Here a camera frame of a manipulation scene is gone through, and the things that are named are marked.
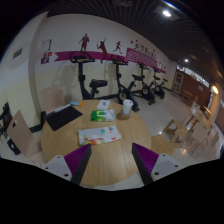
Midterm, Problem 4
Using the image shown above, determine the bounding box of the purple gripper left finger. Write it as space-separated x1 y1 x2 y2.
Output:
41 143 93 186

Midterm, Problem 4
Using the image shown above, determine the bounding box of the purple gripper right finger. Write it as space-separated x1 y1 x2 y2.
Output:
131 142 183 186

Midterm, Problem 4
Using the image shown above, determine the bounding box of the wooden chair right near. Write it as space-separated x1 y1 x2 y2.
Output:
162 113 214 158

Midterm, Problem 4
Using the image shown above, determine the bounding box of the wooden chair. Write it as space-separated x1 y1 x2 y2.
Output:
7 111 46 163
162 113 214 158

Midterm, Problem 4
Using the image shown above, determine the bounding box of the round wooden coaster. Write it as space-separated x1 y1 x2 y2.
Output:
116 112 130 120

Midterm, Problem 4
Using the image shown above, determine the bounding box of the green wet wipes pack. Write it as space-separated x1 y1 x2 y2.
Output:
91 110 116 122

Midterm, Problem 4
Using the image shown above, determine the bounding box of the white pen with orange cap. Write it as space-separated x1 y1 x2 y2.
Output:
53 101 83 113

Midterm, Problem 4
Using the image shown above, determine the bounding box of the white paper roll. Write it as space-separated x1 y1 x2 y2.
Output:
122 99 133 115

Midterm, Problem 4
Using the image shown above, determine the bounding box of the white tissue packet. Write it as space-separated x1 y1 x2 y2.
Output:
97 100 110 110

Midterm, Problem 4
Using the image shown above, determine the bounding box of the wooden chair left front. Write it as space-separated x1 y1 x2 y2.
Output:
7 111 46 163

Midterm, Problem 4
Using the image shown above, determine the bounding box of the black exercise bike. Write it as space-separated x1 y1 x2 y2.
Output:
131 62 157 106
69 51 109 101
152 68 167 99
110 55 141 113

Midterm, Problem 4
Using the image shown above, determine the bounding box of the black exercise bike farthest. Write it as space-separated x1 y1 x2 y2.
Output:
152 68 167 99

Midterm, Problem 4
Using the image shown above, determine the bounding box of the wooden table right side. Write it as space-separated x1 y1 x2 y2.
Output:
186 101 214 134

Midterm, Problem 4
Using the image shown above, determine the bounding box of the black exercise bike nearest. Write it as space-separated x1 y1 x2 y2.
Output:
69 51 109 101

